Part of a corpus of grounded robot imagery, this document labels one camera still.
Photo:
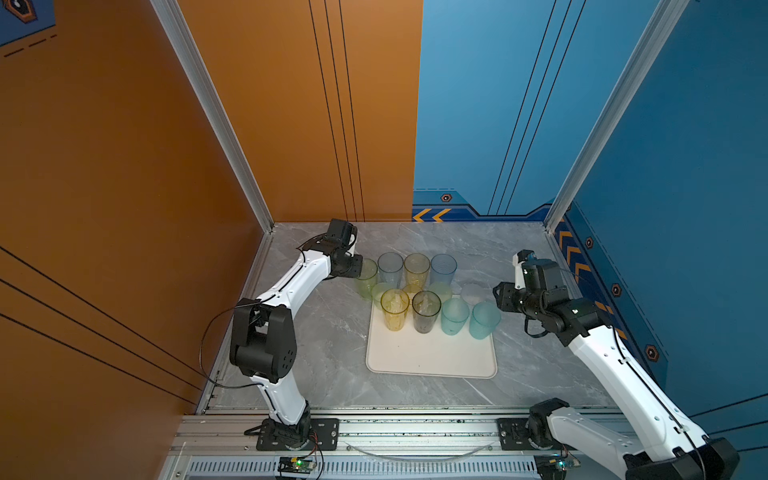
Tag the left green circuit board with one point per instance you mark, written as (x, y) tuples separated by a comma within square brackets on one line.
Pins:
[(297, 468)]

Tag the tall green glass back row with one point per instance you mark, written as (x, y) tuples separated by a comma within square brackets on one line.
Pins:
[(367, 278)]

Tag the aluminium front rail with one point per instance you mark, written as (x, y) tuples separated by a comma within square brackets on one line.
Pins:
[(374, 443)]

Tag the dark smoky grey glass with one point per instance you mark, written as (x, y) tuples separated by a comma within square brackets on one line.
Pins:
[(426, 307)]

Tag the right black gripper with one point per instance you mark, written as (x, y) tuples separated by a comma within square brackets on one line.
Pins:
[(502, 297)]

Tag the white rectangular plastic tray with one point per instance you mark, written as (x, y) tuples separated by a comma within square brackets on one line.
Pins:
[(408, 352)]

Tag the short pale green glass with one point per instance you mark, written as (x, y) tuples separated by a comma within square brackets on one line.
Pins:
[(379, 289)]

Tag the green circuit board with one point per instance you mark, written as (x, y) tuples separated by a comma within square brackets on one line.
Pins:
[(555, 467), (297, 468)]

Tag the teal glass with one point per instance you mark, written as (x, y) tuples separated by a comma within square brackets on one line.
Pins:
[(485, 317), (454, 314)]

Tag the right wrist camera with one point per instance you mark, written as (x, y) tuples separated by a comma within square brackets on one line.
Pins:
[(520, 258)]

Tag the tall amber glass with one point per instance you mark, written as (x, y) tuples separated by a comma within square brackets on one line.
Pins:
[(395, 304)]

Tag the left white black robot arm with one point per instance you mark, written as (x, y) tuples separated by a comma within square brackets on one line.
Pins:
[(263, 342)]

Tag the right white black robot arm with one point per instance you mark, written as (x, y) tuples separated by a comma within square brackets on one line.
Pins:
[(670, 444)]

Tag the left aluminium corner post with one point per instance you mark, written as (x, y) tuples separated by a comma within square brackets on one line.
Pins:
[(176, 29)]

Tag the short light green glass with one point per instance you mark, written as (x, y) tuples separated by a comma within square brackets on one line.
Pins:
[(442, 290)]

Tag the tall yellow glass back row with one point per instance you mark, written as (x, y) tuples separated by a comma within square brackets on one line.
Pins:
[(417, 267)]

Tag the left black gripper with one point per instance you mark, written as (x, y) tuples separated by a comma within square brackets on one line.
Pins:
[(356, 264)]

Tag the tall grey-blue glass back row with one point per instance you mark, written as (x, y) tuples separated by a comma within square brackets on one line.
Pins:
[(390, 268)]

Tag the right green circuit board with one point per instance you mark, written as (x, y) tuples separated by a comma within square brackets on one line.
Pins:
[(555, 467)]

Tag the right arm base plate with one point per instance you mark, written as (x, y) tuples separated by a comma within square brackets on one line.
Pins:
[(514, 435)]

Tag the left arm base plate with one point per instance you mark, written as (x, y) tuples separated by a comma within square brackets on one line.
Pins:
[(274, 436)]

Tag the tall blue glass back row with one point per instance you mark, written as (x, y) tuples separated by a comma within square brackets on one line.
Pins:
[(443, 268)]

